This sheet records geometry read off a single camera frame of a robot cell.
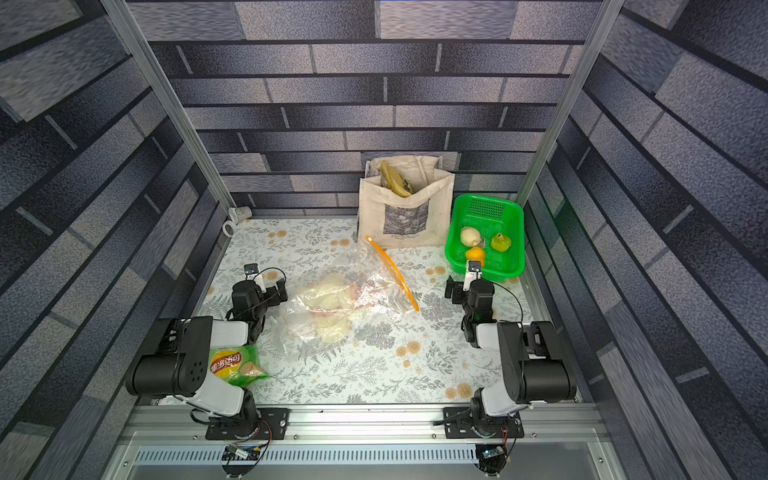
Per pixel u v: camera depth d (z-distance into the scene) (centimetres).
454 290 86
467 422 73
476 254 103
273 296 87
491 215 118
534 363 46
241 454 71
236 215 114
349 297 96
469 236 107
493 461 72
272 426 74
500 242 104
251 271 82
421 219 98
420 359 85
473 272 81
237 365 77
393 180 95
